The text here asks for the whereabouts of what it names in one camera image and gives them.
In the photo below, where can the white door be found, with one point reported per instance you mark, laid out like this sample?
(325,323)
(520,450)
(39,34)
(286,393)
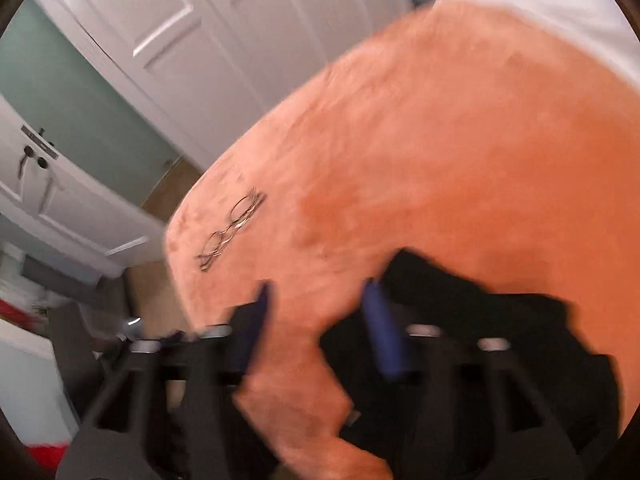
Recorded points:
(80,200)

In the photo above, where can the white blanket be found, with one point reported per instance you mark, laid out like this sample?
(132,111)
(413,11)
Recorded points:
(565,5)

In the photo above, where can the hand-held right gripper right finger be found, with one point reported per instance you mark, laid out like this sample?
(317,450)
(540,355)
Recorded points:
(382,332)

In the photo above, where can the white wardrobe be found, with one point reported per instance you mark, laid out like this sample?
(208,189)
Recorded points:
(200,35)

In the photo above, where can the black pants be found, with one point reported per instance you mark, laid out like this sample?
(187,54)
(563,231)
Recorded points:
(500,355)

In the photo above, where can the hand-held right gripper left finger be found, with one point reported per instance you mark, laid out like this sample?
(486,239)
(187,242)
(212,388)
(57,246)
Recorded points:
(252,330)

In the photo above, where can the eyeglasses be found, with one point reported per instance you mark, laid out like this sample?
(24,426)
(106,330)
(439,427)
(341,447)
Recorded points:
(239,210)

